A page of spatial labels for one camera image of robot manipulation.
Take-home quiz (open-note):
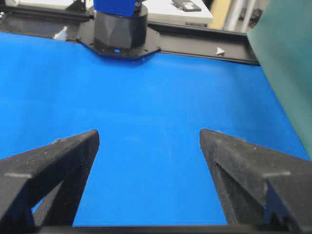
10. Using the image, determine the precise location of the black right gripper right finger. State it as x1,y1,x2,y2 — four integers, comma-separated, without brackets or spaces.
199,129,312,232

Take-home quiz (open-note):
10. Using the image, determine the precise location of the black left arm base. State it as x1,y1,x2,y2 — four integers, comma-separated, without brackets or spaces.
77,0,160,60

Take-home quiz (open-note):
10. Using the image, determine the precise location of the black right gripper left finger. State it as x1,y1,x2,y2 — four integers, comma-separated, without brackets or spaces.
0,130,99,229

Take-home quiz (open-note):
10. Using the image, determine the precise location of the black aluminium table rail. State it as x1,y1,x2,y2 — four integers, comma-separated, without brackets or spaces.
0,1,259,65

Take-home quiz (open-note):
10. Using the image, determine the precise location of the white side table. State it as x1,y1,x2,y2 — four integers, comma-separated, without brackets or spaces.
143,0,213,25

